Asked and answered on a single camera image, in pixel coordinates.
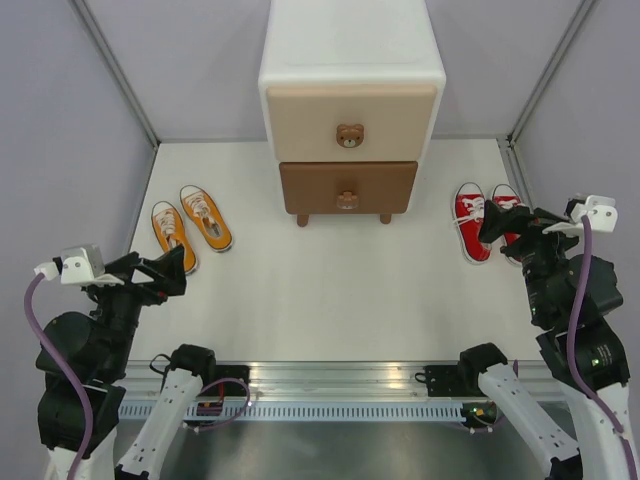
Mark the white slotted cable duct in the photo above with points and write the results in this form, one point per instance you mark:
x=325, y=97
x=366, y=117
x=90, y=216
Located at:
x=445, y=412

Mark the white shoe cabinet body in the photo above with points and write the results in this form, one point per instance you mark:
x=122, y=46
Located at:
x=350, y=43

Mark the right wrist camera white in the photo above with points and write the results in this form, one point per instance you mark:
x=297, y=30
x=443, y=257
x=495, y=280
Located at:
x=599, y=210

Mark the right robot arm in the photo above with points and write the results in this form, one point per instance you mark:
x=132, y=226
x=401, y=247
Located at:
x=570, y=291

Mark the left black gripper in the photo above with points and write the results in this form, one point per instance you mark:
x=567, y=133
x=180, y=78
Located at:
x=169, y=271

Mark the red sneaker left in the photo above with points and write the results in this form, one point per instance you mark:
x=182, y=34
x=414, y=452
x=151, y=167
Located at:
x=468, y=217

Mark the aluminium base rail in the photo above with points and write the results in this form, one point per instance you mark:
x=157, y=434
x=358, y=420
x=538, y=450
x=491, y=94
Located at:
x=389, y=381

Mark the beige top drawer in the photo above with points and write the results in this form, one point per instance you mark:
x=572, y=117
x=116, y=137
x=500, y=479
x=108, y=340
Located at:
x=303, y=121

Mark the left aluminium frame post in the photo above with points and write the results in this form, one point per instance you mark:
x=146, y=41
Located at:
x=90, y=24

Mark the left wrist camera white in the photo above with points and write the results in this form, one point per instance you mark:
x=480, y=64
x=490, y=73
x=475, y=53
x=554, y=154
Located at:
x=79, y=266

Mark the bear knob bottom drawer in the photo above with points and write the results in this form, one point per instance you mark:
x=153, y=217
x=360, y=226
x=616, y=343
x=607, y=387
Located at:
x=347, y=200

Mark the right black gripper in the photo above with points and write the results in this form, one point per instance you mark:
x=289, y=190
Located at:
x=496, y=220

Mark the right aluminium frame post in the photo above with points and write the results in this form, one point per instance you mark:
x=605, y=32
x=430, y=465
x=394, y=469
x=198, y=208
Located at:
x=508, y=143

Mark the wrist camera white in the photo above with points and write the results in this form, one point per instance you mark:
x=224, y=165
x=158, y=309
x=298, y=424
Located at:
x=599, y=210
x=79, y=266

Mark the aluminium frame post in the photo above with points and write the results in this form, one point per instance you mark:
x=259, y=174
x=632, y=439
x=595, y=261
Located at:
x=508, y=143
x=90, y=24

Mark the orange sneaker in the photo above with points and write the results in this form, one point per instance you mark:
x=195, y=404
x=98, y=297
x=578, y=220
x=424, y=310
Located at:
x=170, y=233
x=202, y=210

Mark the cabinet left brown foot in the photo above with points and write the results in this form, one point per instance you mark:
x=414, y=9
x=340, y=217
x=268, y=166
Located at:
x=302, y=220

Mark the brown bear knob top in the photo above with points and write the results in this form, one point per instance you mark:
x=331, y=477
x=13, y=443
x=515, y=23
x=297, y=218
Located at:
x=350, y=136

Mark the red sneaker right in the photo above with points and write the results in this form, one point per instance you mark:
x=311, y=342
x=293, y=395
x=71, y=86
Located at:
x=506, y=197

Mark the brown bottom drawer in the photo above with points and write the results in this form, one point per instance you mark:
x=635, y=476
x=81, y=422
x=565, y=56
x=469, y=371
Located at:
x=382, y=187

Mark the red sneaker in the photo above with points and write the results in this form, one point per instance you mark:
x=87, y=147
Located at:
x=506, y=197
x=468, y=217

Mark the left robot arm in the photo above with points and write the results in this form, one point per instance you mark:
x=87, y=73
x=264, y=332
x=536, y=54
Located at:
x=84, y=357

